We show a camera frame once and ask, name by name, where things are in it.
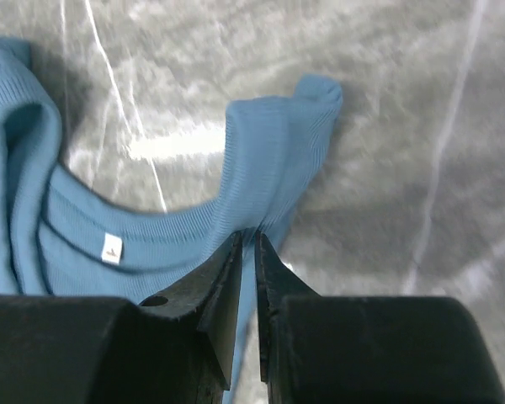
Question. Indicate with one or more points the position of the teal tank top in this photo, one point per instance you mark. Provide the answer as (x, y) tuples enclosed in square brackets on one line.
[(57, 237)]

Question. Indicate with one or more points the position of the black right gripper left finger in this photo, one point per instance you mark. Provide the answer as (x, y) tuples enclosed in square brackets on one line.
[(207, 300)]

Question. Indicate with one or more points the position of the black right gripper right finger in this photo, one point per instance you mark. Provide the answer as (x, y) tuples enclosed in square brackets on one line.
[(274, 281)]

